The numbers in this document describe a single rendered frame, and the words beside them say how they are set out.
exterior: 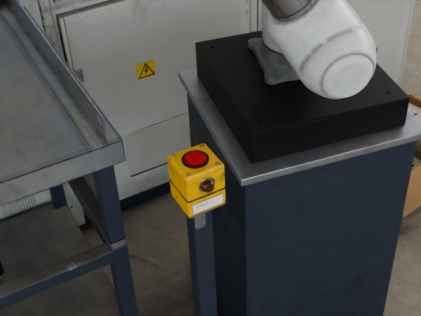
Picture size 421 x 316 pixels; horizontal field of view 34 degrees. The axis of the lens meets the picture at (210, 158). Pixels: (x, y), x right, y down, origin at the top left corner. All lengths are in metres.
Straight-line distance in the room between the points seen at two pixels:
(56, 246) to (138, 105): 0.51
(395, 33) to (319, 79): 1.47
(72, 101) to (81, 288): 0.69
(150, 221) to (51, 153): 1.07
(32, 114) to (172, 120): 0.88
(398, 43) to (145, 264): 1.29
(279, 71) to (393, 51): 1.27
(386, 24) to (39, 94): 1.51
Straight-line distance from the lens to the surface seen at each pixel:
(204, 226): 1.35
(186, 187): 1.23
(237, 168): 1.46
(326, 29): 1.29
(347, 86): 1.33
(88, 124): 1.45
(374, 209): 1.71
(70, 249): 2.15
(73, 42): 2.03
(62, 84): 1.60
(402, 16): 2.73
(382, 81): 1.61
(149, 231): 2.39
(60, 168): 1.39
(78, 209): 2.41
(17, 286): 1.60
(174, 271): 2.26
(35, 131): 1.47
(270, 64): 1.58
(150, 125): 2.29
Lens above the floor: 1.70
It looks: 40 degrees down
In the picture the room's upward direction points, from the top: 3 degrees counter-clockwise
